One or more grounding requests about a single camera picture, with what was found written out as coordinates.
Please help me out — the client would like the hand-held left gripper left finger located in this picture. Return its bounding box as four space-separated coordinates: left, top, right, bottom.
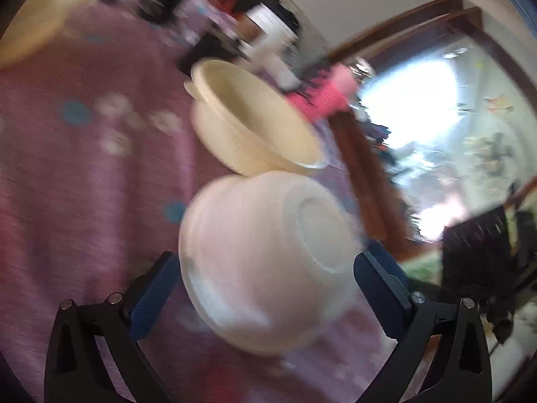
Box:
44 251 182 403

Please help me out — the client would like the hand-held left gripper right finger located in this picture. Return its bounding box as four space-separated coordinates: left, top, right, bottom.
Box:
353 241 492 403

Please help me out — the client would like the white foam bowl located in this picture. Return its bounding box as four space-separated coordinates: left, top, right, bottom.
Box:
178 172 361 355

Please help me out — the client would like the cream patterned plastic bowl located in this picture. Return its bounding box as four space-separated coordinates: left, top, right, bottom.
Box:
185 59 328 177

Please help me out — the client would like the purple floral tablecloth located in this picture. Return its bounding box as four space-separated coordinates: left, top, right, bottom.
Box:
0 0 403 403

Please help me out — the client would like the pink thermos with knit sleeve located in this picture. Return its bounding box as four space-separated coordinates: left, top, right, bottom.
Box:
287 61 374 120

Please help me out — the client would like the white plastic jar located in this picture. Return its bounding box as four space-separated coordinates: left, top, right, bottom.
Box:
241 3 300 89

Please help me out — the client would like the red plastic bag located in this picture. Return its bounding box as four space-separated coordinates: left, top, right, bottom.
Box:
207 0 242 15

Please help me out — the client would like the wooden window frame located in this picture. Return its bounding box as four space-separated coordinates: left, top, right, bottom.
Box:
327 0 483 63

